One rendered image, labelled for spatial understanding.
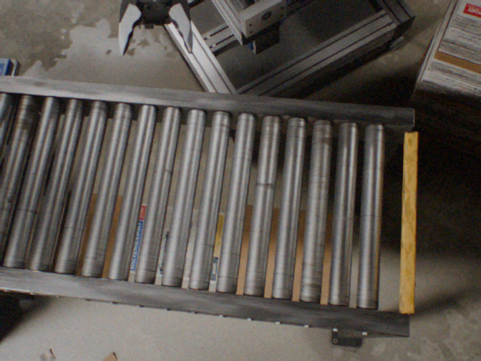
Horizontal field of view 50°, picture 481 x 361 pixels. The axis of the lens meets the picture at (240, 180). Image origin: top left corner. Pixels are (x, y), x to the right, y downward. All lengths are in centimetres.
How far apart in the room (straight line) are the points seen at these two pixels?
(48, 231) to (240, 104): 57
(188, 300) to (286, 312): 22
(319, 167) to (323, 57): 86
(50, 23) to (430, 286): 199
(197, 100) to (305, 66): 78
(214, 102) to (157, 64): 105
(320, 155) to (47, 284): 72
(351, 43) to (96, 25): 116
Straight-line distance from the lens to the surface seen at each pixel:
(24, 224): 137
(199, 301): 122
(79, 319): 213
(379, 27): 216
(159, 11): 99
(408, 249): 124
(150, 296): 124
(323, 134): 130
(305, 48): 210
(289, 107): 133
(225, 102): 134
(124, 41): 93
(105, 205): 131
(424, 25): 249
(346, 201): 125
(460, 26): 155
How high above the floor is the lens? 200
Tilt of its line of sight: 72 degrees down
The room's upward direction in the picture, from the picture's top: 11 degrees counter-clockwise
